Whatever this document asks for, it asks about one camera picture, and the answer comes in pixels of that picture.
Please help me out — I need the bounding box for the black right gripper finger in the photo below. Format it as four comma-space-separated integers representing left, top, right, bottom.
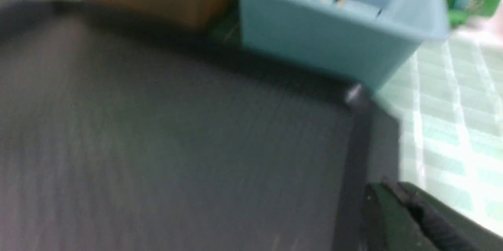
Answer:
360, 180, 503, 251

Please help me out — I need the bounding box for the blue plastic chopstick bin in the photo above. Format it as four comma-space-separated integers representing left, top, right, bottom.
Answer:
239, 0, 450, 90

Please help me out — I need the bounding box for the black plastic serving tray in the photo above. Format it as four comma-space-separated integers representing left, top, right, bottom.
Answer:
1, 0, 398, 251

